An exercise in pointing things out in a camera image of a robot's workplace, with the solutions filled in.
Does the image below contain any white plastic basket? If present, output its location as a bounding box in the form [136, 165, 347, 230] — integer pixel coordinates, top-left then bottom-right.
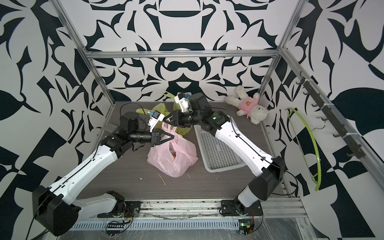
[194, 125, 246, 173]

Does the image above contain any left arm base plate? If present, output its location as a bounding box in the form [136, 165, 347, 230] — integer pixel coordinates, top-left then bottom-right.
[97, 201, 142, 218]

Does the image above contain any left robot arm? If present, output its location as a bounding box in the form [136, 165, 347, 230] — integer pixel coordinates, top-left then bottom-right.
[32, 111, 174, 237]

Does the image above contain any green hoop hanger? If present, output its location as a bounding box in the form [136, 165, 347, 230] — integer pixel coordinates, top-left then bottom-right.
[286, 108, 322, 192]

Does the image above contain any pink plastic bag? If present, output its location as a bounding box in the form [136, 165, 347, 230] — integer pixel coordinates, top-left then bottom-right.
[147, 123, 198, 178]

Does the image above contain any grey oval stone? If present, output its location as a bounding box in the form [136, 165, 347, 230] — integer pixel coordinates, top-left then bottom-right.
[104, 123, 119, 135]

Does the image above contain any black wall hook rack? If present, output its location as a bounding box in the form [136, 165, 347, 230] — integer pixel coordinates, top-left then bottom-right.
[297, 77, 366, 159]

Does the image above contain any green plastic bag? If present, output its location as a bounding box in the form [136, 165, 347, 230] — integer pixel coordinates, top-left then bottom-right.
[136, 103, 170, 121]
[163, 91, 192, 136]

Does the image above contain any white plush bunny pink shirt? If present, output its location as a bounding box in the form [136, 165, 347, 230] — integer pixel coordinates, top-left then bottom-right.
[225, 86, 269, 125]

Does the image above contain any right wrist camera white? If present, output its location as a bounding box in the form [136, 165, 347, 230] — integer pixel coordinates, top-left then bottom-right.
[174, 93, 190, 113]

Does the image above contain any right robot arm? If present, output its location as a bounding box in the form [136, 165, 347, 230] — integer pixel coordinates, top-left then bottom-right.
[163, 93, 286, 210]

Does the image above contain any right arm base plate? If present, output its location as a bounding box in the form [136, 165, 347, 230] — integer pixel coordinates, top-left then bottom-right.
[219, 199, 264, 217]

